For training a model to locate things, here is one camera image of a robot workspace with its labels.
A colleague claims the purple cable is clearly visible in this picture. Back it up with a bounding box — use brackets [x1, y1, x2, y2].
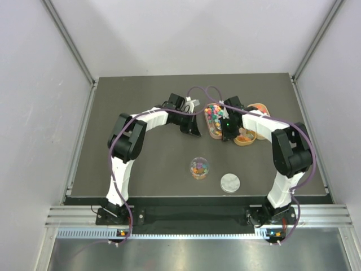
[205, 85, 316, 246]
[107, 85, 206, 246]

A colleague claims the orange tray of star candies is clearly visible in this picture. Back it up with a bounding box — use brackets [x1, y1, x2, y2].
[247, 102, 271, 141]

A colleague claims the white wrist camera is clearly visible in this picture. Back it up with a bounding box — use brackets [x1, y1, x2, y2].
[222, 106, 229, 119]
[184, 97, 200, 113]

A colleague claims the yellow tray of popsicle candies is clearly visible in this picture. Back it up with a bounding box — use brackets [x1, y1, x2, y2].
[234, 128, 257, 146]

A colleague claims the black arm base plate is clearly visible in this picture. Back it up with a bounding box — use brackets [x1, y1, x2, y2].
[95, 205, 298, 226]

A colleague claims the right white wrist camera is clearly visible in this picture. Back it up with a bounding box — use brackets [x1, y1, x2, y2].
[222, 106, 229, 119]

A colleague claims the clear round plastic jar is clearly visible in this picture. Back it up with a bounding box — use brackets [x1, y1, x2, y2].
[190, 157, 210, 180]

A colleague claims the clear round jar lid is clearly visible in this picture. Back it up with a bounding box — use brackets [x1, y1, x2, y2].
[220, 173, 241, 194]

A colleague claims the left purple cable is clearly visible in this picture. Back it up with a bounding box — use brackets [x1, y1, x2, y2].
[107, 85, 206, 246]

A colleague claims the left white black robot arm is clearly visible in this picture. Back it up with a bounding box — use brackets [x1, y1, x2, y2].
[102, 93, 201, 224]

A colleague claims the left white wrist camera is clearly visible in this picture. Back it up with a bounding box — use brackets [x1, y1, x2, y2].
[184, 97, 200, 113]

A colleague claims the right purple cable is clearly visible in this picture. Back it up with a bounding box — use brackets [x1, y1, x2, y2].
[205, 85, 316, 246]

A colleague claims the slotted cable duct rail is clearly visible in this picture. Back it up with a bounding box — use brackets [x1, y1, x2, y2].
[56, 227, 284, 241]

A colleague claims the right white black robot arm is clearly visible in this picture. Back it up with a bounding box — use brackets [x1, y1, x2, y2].
[220, 96, 315, 226]

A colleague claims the pink tray of block candies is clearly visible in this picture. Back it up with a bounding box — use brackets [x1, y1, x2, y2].
[204, 103, 223, 139]

